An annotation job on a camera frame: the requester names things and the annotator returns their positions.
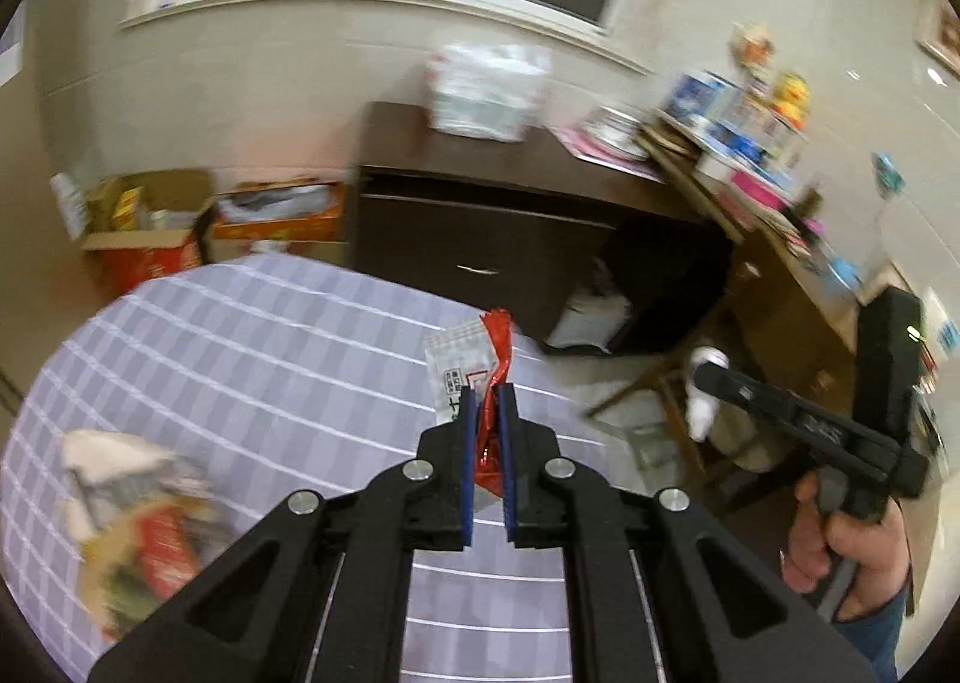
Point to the white snack packet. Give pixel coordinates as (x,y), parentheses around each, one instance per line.
(454,364)

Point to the wooden chair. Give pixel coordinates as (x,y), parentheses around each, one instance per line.
(645,398)

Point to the blue and white box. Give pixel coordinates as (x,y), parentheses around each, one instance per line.
(705,98)

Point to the red snack wrapper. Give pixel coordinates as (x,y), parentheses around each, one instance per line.
(496,353)

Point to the white plastic bag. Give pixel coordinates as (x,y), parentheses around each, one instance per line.
(487,94)

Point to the yellow toy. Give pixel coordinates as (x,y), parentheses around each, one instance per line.
(793,98)

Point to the grey checked tablecloth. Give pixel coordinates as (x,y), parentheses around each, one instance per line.
(262,368)

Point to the white tissue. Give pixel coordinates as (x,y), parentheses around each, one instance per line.
(705,420)

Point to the colourful round ornament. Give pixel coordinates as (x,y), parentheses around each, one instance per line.
(752,44)

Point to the blue wall sticker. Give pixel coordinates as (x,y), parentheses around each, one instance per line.
(889,173)

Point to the white crumpled paper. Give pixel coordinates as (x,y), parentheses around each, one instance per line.
(112,454)

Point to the dark brown drawer cabinet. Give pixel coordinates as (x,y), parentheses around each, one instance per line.
(487,240)

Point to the red snack packet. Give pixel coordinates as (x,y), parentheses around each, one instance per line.
(169,548)

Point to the beige chair cushion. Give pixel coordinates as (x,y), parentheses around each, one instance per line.
(750,443)

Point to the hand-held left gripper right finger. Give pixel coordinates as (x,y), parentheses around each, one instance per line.
(508,458)

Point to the red cardboard box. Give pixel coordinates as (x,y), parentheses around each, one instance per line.
(142,240)

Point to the person's right forearm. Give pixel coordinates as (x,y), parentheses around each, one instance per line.
(874,642)

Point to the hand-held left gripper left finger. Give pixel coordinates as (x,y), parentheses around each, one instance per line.
(466,458)

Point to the stack of blue white boxes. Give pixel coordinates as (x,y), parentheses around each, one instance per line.
(750,146)

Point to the brown and green packet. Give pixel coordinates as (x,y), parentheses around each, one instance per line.
(120,578)

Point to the pink box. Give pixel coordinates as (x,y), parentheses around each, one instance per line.
(761,191)

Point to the wooden desk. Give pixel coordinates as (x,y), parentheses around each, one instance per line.
(780,293)

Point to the person's right hand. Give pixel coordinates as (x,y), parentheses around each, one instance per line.
(862,548)

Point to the white leaning packet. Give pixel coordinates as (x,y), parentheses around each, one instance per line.
(69,203)

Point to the orange cardboard box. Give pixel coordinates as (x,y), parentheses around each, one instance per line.
(277,222)

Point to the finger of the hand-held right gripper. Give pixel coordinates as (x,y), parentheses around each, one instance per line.
(742,394)

